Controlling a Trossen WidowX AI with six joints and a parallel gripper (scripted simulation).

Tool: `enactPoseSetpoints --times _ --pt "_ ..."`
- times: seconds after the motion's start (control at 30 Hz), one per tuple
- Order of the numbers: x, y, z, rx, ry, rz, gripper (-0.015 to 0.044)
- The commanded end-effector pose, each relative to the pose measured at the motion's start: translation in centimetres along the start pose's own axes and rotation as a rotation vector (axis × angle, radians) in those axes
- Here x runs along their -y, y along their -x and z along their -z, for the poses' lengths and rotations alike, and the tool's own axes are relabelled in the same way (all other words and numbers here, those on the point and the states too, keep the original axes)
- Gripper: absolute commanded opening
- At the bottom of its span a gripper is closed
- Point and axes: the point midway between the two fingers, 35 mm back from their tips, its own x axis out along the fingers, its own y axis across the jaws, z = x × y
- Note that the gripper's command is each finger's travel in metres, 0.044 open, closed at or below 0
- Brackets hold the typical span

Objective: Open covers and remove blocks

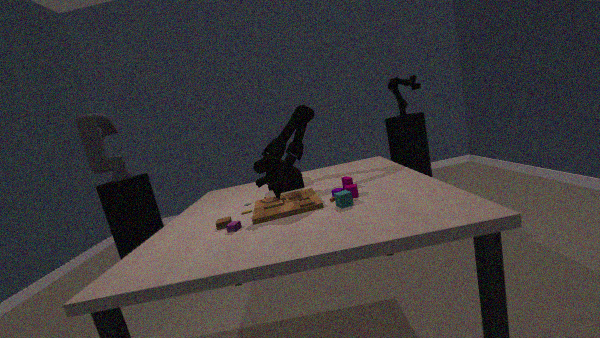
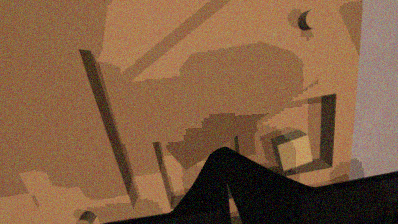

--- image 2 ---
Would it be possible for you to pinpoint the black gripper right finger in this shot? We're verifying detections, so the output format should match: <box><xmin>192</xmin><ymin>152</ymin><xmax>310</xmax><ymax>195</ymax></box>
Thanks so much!
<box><xmin>220</xmin><ymin>147</ymin><xmax>398</xmax><ymax>224</ymax></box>

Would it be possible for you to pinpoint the tan block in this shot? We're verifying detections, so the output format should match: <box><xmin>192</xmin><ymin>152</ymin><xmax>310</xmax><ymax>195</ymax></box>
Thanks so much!
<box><xmin>271</xmin><ymin>129</ymin><xmax>313</xmax><ymax>171</ymax></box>
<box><xmin>196</xmin><ymin>140</ymin><xmax>231</xmax><ymax>167</ymax></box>

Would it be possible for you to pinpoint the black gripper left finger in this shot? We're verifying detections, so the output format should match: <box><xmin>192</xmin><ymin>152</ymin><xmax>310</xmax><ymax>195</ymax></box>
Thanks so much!
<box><xmin>104</xmin><ymin>148</ymin><xmax>232</xmax><ymax>224</ymax></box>

